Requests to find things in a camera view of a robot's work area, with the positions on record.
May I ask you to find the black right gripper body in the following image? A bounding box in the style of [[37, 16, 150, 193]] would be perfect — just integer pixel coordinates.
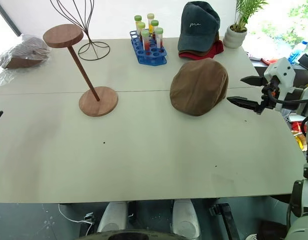
[[260, 76, 281, 110]]

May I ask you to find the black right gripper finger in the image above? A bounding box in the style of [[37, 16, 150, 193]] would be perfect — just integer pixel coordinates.
[[226, 96, 266, 116], [240, 76, 267, 88]]

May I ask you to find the wooden hat stand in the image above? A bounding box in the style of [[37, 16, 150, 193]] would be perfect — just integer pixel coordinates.
[[42, 23, 119, 118]]

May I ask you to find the clear plastic wrap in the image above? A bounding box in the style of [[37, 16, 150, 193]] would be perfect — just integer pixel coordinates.
[[0, 67, 17, 88]]

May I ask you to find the brown flat cap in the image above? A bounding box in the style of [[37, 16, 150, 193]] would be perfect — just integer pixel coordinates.
[[169, 57, 229, 117]]

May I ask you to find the white ribbed plant pot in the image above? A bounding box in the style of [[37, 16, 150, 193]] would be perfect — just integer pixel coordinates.
[[222, 24, 248, 49]]

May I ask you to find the red baseball cap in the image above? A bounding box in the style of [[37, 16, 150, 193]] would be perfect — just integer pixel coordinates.
[[178, 39, 224, 60]]

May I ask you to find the blue-labelled plastic bottle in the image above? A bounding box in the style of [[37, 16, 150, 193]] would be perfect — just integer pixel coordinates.
[[287, 40, 308, 64]]

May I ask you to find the black box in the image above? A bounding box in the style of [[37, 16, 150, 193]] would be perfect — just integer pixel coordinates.
[[298, 52, 308, 71]]

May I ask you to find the yellow snack packet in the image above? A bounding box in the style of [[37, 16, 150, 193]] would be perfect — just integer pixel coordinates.
[[292, 129, 307, 152]]

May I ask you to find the plastic-wrapped wooden object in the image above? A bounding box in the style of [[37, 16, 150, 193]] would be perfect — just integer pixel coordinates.
[[0, 34, 52, 70]]

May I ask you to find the green palm plant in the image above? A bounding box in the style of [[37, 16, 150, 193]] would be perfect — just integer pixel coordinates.
[[229, 0, 269, 33]]

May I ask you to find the blue-grey baseball cap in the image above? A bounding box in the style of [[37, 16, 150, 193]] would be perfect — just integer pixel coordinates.
[[177, 0, 221, 52]]

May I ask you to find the green-capped tube, clear red liquid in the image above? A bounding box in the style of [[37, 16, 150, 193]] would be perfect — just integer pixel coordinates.
[[154, 27, 164, 50]]

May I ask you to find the blue test tube rack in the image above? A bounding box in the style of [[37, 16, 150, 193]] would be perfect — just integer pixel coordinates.
[[129, 30, 168, 66]]

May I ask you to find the black table leg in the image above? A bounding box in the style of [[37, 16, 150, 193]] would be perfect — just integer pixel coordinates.
[[208, 202, 241, 240]]

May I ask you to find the pale-capped tube, yellow liquid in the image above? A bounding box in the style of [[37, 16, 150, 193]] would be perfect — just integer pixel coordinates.
[[147, 13, 155, 36]]

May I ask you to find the green-capped tube, dark red liquid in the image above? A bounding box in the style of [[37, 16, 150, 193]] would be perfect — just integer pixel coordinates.
[[137, 21, 146, 42]]

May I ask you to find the white right robot leg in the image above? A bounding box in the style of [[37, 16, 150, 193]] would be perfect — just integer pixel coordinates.
[[171, 198, 201, 239]]

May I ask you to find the white robot leg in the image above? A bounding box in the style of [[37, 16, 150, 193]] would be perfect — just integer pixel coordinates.
[[171, 198, 201, 239], [97, 200, 129, 234]]

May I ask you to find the green-capped tube, yellow liquid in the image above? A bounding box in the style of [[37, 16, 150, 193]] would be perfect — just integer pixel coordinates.
[[134, 14, 143, 33]]

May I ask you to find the white left robot leg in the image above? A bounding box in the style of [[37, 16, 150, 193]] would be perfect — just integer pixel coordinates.
[[97, 200, 129, 234]]

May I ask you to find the dark rounded robot torso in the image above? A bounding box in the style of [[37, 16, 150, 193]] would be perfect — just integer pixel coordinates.
[[78, 228, 175, 240]]

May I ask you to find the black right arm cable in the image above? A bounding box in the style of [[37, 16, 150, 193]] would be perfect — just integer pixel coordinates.
[[267, 87, 308, 137]]

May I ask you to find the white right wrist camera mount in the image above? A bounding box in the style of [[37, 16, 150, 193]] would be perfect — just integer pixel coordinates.
[[263, 57, 296, 112]]

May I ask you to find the dark wire hat stand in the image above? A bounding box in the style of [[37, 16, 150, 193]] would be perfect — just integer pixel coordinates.
[[49, 0, 111, 61]]

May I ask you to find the white floor cable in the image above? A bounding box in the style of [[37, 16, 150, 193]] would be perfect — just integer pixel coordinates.
[[58, 203, 95, 236]]

